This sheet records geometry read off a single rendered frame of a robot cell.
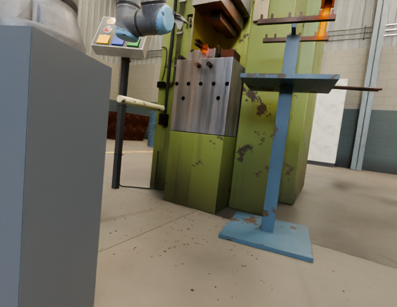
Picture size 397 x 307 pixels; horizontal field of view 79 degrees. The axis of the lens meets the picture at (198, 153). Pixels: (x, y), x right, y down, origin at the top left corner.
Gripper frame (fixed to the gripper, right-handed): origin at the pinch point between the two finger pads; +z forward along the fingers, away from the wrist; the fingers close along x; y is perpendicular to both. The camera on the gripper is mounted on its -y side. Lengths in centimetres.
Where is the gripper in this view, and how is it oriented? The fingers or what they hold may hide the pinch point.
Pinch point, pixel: (175, 24)
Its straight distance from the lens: 137.6
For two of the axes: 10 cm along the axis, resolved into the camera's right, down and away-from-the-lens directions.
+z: 4.7, -0.2, 8.8
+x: 8.8, 1.3, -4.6
